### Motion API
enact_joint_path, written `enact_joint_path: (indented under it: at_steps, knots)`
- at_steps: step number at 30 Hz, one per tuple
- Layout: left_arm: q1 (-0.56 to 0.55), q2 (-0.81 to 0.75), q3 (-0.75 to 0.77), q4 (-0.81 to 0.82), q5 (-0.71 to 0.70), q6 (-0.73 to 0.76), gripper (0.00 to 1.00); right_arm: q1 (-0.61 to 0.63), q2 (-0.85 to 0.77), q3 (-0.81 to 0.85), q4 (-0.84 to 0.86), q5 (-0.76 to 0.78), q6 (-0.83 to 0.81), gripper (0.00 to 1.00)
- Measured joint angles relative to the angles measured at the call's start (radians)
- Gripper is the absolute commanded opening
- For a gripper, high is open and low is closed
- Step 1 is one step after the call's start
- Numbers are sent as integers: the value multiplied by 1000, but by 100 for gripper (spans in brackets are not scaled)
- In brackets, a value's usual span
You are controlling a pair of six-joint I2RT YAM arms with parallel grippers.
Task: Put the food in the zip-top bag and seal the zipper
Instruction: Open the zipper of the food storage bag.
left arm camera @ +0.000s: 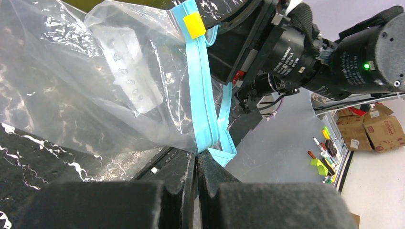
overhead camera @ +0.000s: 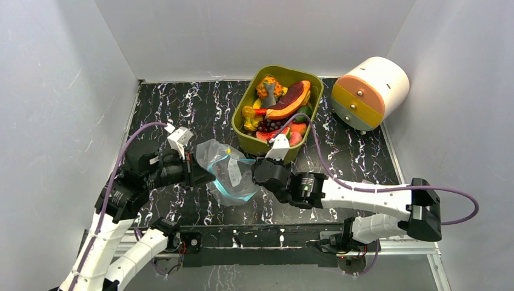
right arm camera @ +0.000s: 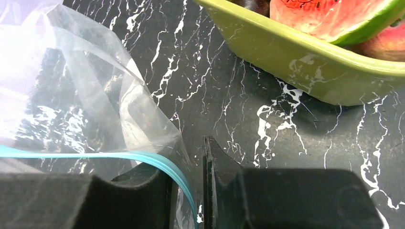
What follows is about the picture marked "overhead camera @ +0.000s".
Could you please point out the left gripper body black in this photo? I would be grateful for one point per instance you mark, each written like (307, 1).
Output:
(188, 160)

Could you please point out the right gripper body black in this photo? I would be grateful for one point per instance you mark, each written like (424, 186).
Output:
(257, 173)

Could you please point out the clear zip top bag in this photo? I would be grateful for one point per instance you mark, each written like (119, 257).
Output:
(233, 184)

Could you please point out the watermelon slice toy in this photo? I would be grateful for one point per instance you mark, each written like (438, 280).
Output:
(267, 136)

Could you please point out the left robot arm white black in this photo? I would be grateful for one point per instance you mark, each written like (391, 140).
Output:
(144, 169)

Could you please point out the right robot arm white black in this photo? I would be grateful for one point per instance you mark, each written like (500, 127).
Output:
(412, 210)

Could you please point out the peach toy with leaf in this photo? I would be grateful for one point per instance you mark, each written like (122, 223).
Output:
(295, 139)

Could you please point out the purple grape bunch toy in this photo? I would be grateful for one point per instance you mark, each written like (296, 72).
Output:
(270, 125)

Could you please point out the peach toy upper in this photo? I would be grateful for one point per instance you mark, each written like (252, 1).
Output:
(300, 128)

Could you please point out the red chili toy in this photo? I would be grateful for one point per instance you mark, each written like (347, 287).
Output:
(260, 112)

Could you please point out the grey fish toy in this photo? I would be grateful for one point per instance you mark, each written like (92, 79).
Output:
(269, 99)

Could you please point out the green avocado toy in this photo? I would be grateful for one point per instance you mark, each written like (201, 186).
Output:
(303, 112)

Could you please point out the olive green plastic bin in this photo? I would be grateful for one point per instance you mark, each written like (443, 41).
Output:
(278, 99)

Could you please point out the round pastel drawer cabinet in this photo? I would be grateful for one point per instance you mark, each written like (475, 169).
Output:
(365, 96)

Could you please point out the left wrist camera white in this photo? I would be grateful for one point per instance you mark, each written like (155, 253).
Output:
(178, 138)

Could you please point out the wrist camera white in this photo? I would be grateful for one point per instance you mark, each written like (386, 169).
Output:
(178, 138)
(279, 149)

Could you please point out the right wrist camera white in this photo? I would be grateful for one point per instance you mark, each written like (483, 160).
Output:
(279, 149)

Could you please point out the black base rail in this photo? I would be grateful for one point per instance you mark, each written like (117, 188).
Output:
(259, 244)

